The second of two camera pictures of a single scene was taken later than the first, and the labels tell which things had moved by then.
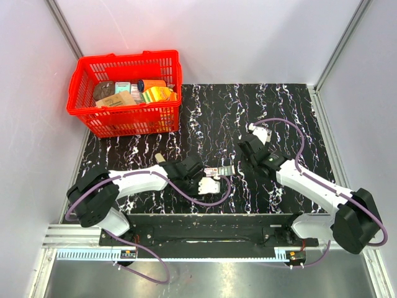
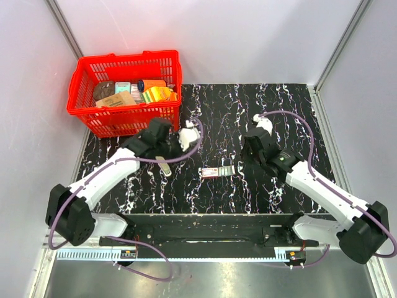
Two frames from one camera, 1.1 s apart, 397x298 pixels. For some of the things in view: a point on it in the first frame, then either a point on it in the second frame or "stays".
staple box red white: (221, 171) stays
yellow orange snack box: (158, 94) stays
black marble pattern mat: (214, 117) stays
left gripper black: (196, 177) -> (175, 138)
